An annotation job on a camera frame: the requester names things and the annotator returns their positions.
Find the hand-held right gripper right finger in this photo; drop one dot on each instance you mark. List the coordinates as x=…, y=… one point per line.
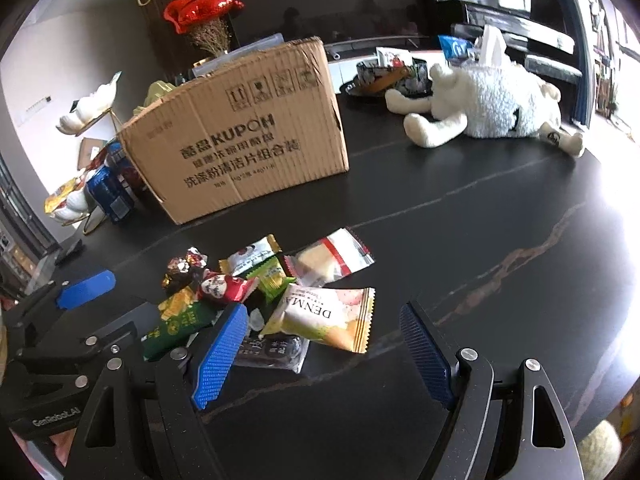
x=425, y=355

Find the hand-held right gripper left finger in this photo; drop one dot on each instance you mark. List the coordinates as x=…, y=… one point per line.
x=220, y=355

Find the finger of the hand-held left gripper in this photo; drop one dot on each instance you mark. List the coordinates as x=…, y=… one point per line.
x=85, y=290
x=90, y=350

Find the small clear candy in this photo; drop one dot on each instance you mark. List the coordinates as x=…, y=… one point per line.
x=257, y=320

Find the dark clear snack packet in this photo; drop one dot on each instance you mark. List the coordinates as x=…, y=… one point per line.
x=272, y=352

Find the dark green yellow snack packet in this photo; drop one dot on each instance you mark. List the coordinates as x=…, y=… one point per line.
x=175, y=320

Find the red and white candy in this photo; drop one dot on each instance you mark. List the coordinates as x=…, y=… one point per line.
x=222, y=287

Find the light green snack packet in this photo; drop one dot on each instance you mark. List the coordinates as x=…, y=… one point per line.
x=272, y=277

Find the brown foil candy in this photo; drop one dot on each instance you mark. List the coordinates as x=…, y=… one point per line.
x=182, y=265

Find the white packet with yellow ends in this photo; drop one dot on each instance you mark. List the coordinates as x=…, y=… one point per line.
x=247, y=257

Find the pastel white snack packet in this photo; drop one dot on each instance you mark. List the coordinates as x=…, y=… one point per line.
x=320, y=315

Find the clear packet with red stripes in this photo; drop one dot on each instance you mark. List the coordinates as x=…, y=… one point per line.
x=325, y=260

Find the brown cardboard box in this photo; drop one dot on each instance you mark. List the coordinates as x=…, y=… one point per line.
x=240, y=135

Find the dark shelf unit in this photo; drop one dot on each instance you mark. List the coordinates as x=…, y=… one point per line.
x=20, y=240

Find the yellow snack bag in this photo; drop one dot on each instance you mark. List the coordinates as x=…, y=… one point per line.
x=62, y=195

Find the blue soda can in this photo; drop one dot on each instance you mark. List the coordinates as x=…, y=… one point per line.
x=110, y=195

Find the red and blue canister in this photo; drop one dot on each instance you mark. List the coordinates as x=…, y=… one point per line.
x=122, y=165

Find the small open cardboard box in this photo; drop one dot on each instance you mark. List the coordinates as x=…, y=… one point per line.
x=90, y=152

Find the white tiered snack stand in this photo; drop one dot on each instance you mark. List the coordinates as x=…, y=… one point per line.
x=92, y=105

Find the beige fluffy cushion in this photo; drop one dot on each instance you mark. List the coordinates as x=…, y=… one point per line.
x=605, y=450

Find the yellow green folded paper pile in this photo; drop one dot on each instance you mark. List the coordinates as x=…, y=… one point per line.
x=157, y=92

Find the white plush sheep tissue holder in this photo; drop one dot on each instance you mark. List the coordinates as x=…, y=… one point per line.
x=490, y=100

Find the patterned bowl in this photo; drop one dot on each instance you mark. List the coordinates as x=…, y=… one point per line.
x=372, y=80

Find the dried flower bouquet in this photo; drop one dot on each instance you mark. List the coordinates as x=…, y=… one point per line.
x=212, y=35

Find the red heart balloon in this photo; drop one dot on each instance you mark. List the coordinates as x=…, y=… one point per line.
x=217, y=5
x=177, y=15

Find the small white packet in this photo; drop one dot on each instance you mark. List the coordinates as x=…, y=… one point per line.
x=387, y=55

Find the blue snack packet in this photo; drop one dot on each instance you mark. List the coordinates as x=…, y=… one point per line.
x=455, y=47

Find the black piano bench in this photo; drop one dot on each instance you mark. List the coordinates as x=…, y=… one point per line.
x=550, y=65

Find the white tissue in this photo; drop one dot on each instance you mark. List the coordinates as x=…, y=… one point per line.
x=492, y=45

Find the black piano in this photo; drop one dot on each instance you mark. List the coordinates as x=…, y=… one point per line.
x=500, y=10

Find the black television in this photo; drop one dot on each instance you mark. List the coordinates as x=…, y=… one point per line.
x=325, y=5

